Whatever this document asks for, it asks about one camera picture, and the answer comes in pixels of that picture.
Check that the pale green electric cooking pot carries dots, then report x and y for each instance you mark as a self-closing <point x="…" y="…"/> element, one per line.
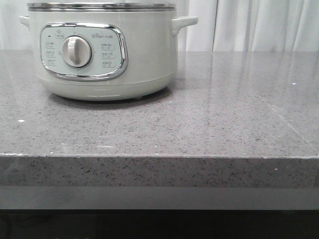
<point x="105" y="56"/>

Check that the glass pot lid with knob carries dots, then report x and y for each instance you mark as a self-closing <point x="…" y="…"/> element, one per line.
<point x="99" y="6"/>

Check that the white curtain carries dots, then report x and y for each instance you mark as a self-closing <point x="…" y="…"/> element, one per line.
<point x="250" y="25"/>

